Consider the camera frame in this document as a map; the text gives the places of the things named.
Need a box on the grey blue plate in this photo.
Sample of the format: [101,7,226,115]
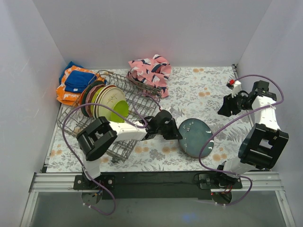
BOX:
[178,118,213,158]

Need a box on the lime green plate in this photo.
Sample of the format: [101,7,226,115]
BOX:
[109,100,129,123]

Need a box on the cream and green plate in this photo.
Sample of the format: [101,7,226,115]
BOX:
[95,87,125,120]

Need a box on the olive green dotted plate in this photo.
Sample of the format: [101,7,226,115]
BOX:
[90,86,105,118]

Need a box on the dark teal plate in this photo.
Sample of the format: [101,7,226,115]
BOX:
[79,80,107,117]

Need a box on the pink dotted plate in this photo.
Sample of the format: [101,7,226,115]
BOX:
[85,84,106,117]

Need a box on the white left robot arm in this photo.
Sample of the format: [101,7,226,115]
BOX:
[76,110,183,189]

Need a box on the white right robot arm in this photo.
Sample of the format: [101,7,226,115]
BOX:
[214,80,289,188]

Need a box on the pink patterned cloth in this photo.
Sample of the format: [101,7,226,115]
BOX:
[126,54,172,98]

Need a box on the black base bar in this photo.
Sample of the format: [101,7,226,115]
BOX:
[73,171,242,200]

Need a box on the orange and blue cloth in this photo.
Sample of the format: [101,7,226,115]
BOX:
[56,61,107,105]

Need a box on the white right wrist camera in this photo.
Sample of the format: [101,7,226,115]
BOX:
[226,79,241,98]

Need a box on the grey wire dish rack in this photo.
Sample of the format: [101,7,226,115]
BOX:
[64,70,160,163]

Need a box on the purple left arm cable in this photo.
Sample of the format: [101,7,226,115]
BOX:
[61,92,164,215]

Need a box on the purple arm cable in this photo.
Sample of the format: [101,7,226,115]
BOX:
[198,74,284,207]
[61,92,164,215]

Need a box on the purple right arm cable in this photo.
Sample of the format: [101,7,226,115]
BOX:
[198,74,284,207]

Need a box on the aluminium rail frame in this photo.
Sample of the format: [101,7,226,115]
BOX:
[20,171,296,227]

